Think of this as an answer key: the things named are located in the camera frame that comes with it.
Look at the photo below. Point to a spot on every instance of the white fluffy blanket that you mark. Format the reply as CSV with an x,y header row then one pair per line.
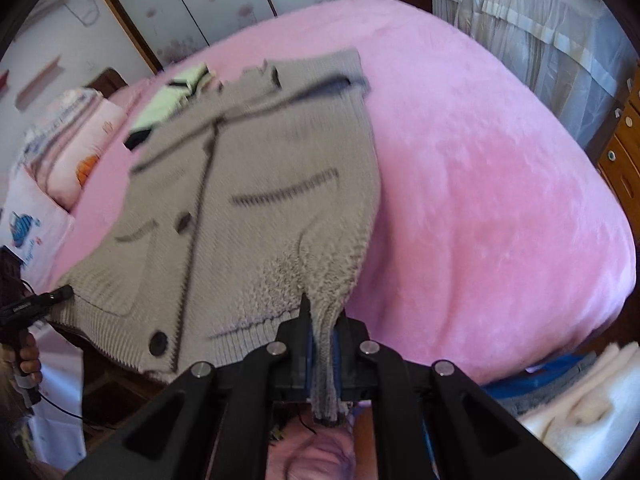
x,y
590,410

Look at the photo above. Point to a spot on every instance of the white lace covered furniture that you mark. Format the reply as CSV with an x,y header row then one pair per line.
x,y
540,25

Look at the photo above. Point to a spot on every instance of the pink bed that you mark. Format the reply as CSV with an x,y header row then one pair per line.
x,y
475,185

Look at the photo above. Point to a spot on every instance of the grey cloth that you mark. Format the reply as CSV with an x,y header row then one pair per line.
x,y
530,400

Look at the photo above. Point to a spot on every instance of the dark wooden headboard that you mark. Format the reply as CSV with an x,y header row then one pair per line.
x,y
107,84

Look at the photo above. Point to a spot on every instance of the pale green black-trimmed garment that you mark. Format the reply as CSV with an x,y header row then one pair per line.
x,y
160,100

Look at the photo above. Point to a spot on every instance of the pink wall shelf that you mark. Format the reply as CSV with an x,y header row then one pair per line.
x,y
40,82

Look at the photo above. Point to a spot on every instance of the floral sliding door wardrobe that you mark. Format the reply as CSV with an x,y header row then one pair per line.
x,y
215,0

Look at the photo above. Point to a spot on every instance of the white cartoon print pillow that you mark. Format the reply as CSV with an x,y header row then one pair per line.
x,y
35,220

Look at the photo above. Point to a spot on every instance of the wooden drawer cabinet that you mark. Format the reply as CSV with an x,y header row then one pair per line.
x,y
622,150

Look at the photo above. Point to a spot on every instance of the grey knitted cardigan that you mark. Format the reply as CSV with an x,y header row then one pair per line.
x,y
250,185

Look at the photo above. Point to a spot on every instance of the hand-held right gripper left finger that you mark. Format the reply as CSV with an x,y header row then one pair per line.
x,y
309,360

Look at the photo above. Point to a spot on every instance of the folded floral quilt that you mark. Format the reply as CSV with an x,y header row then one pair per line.
x,y
55,120

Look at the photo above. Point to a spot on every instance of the red wall shelf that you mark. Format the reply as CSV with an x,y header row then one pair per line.
x,y
3,80

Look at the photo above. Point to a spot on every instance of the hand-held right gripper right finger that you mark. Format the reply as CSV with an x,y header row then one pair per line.
x,y
340,360

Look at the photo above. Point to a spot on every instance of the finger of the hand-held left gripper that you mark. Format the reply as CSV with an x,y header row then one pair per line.
x,y
61,294

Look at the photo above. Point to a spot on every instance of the person's left hand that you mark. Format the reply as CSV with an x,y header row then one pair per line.
x,y
30,357

